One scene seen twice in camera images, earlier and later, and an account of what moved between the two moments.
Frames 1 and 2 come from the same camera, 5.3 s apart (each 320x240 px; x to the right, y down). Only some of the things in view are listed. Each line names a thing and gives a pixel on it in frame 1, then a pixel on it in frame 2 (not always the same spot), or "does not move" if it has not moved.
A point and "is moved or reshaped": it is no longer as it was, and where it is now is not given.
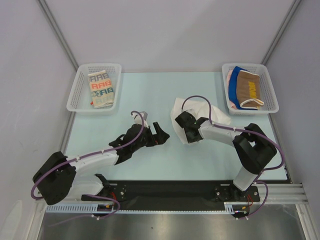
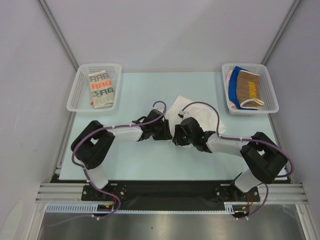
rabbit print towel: [102, 92] does not move
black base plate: [176, 195] does not move
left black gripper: [160, 137] -> [165, 134]
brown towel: [248, 89] does not move
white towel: [198, 110] is moved or reshaped
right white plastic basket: [266, 94] does not move
